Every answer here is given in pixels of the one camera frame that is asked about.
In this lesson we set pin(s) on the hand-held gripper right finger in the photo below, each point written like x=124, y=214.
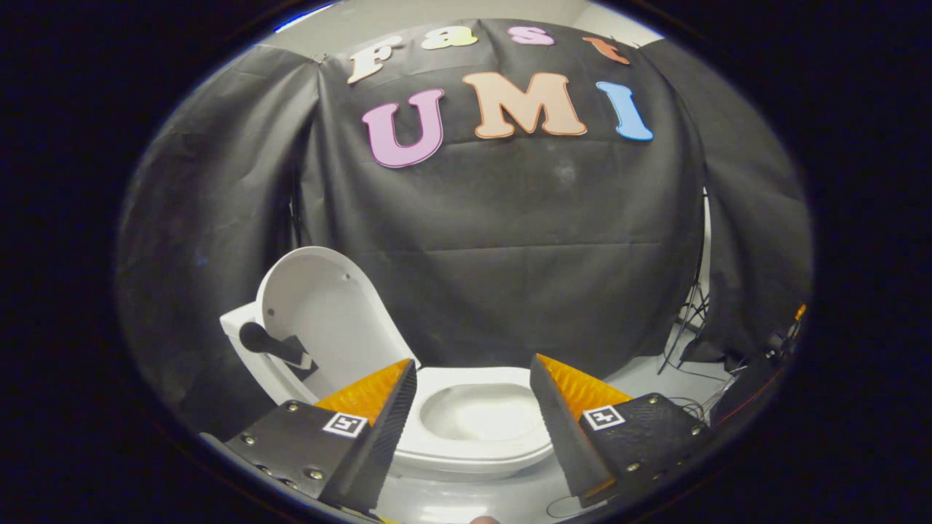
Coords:
x=561, y=429

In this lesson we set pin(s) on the dark equipment with orange part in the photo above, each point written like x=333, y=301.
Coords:
x=750, y=386

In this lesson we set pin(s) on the white toilet with tank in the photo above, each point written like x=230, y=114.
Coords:
x=480, y=415

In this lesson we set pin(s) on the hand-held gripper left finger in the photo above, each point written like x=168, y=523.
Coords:
x=386, y=437

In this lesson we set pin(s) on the white toilet lid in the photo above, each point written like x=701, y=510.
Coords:
x=335, y=313

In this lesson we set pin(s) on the black backdrop cloth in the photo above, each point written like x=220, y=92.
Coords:
x=510, y=218

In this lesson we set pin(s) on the black tripod stand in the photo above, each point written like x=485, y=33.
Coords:
x=692, y=313

